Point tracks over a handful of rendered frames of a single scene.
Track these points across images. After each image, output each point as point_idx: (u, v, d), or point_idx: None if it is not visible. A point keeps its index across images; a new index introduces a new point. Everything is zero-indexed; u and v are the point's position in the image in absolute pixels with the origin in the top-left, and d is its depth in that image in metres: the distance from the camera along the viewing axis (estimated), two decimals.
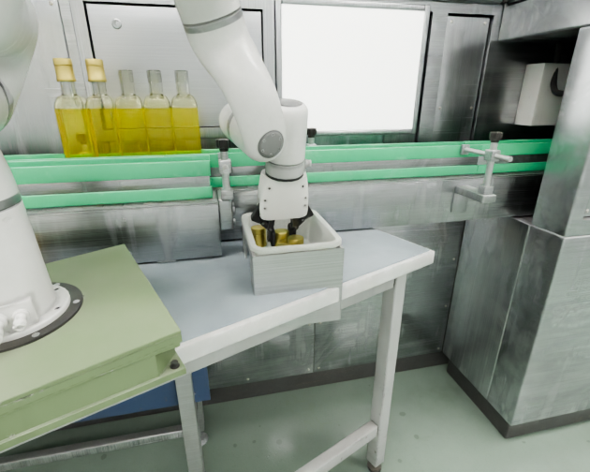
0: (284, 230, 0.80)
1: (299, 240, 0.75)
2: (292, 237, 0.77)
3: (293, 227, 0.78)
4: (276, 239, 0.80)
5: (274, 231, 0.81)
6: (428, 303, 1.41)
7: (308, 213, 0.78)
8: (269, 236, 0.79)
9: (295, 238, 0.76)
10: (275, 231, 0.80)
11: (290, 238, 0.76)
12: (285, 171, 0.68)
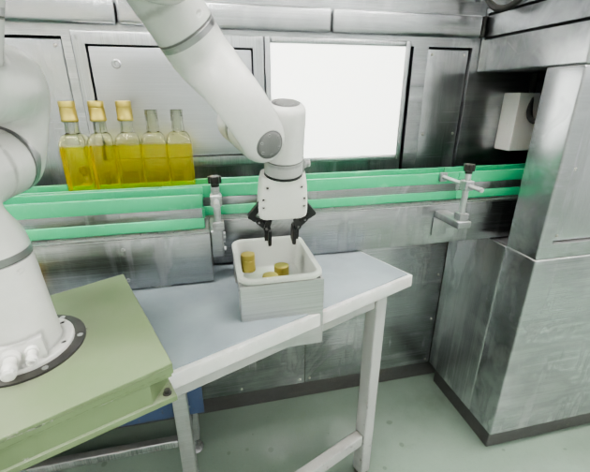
0: (124, 100, 0.85)
1: (284, 268, 0.82)
2: (278, 265, 0.83)
3: (295, 227, 0.78)
4: (127, 107, 0.84)
5: (116, 103, 0.83)
6: (414, 317, 1.47)
7: (310, 212, 0.78)
8: (265, 235, 0.79)
9: (281, 266, 0.82)
10: (123, 100, 0.83)
11: (276, 266, 0.83)
12: (282, 171, 0.68)
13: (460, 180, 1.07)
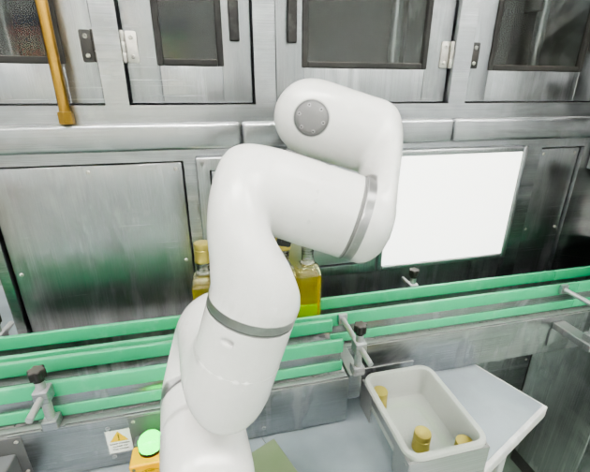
0: None
1: None
2: None
3: None
4: None
5: None
6: None
7: None
8: None
9: None
10: None
11: None
12: None
13: (579, 289, 1.03)
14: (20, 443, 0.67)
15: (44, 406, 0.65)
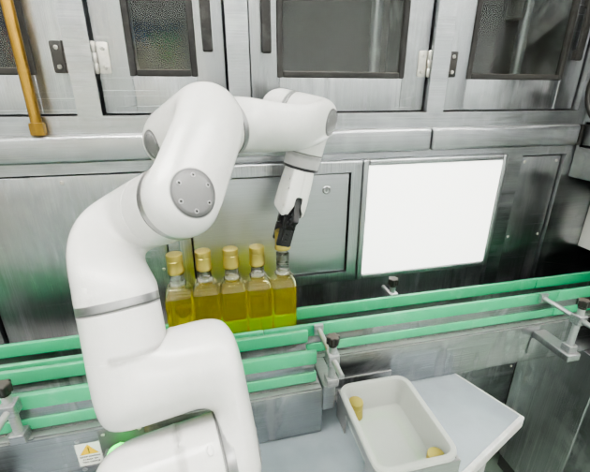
0: (230, 246, 0.80)
1: (263, 244, 0.82)
2: (257, 246, 0.80)
3: (289, 220, 0.83)
4: (235, 256, 0.79)
5: (225, 253, 0.79)
6: None
7: None
8: (289, 237, 0.79)
9: (259, 245, 0.81)
10: (231, 250, 0.79)
11: (258, 247, 0.80)
12: (319, 162, 0.76)
13: (559, 298, 1.02)
14: None
15: (11, 420, 0.65)
